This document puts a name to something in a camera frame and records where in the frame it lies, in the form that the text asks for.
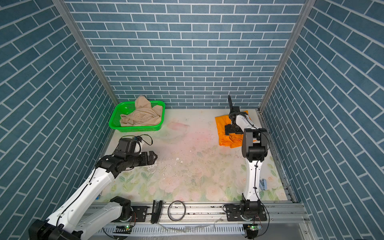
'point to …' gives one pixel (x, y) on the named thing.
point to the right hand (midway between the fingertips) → (235, 130)
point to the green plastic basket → (127, 108)
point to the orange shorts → (231, 140)
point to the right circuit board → (255, 227)
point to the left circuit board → (123, 229)
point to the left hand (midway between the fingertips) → (151, 156)
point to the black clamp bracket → (156, 212)
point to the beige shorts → (144, 114)
